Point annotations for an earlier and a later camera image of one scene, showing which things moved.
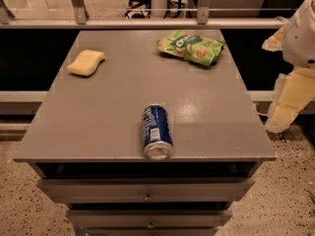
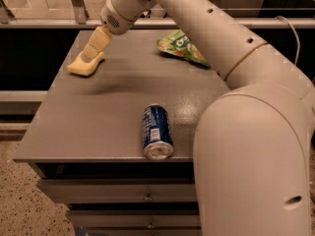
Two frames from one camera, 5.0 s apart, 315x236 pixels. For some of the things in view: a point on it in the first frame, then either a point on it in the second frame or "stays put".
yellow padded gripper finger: x=294 y=90 to x=126 y=6
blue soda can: x=157 y=144 stays put
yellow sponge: x=87 y=63 stays put
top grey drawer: x=147 y=190 stays put
